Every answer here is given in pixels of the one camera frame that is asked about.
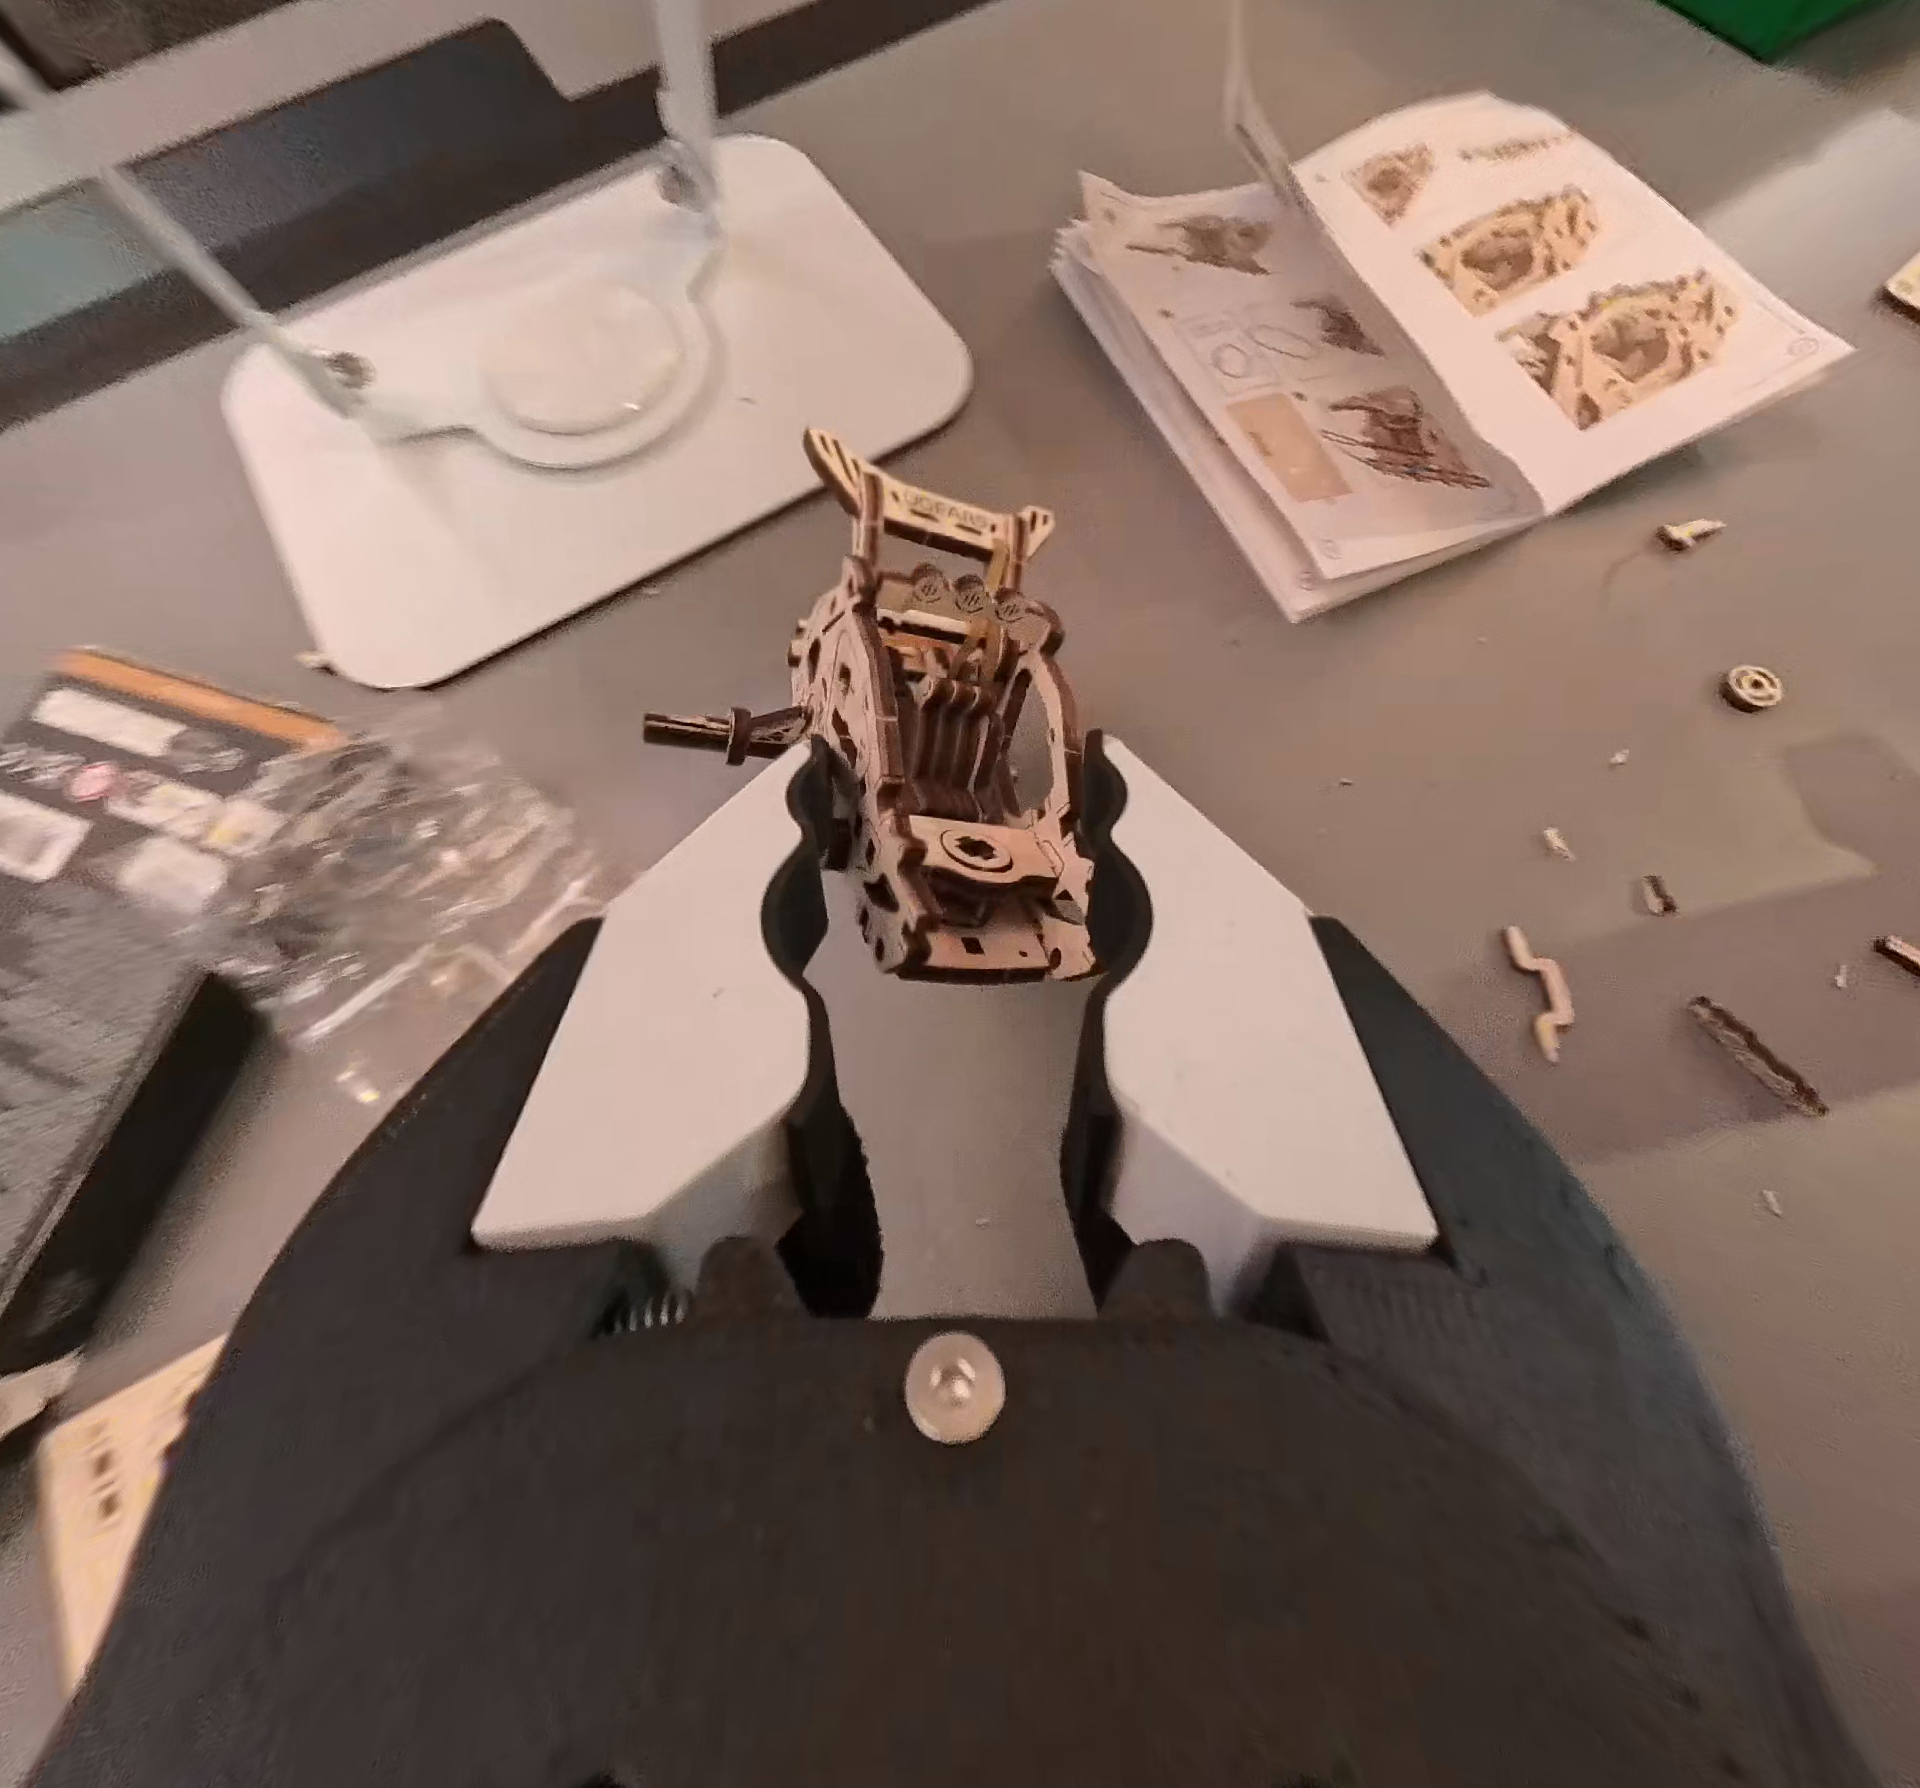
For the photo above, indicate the zigzag wooden part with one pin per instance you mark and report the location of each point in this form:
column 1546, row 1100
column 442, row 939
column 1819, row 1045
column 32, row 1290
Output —
column 1553, row 993

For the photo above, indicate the black kit box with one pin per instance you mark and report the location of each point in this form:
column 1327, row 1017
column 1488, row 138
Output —
column 92, row 1009

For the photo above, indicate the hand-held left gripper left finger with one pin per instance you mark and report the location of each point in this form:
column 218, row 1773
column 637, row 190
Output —
column 646, row 1099

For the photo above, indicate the short notched wooden part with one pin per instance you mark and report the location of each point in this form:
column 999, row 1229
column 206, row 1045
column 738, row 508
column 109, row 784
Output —
column 1904, row 956

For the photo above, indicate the small T-shaped wooden part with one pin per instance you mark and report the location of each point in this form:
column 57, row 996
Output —
column 1690, row 534

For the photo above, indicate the wooden model vehicle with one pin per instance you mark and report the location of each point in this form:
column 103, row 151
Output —
column 975, row 858

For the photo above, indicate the small open instruction booklet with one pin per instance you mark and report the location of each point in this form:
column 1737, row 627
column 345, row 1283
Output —
column 1500, row 316

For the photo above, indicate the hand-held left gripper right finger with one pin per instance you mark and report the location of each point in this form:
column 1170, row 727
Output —
column 1275, row 1099

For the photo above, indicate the wooden sheet gear cutouts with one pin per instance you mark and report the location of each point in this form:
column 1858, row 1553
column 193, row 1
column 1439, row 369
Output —
column 121, row 1486

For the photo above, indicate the small wooden hook part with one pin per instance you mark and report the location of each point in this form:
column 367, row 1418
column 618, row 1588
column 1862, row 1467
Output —
column 1658, row 894

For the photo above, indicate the round wooden wheel part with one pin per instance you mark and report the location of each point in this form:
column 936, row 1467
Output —
column 1732, row 685

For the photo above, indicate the clear plastic bag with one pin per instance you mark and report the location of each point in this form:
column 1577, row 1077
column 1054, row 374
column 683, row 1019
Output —
column 422, row 890

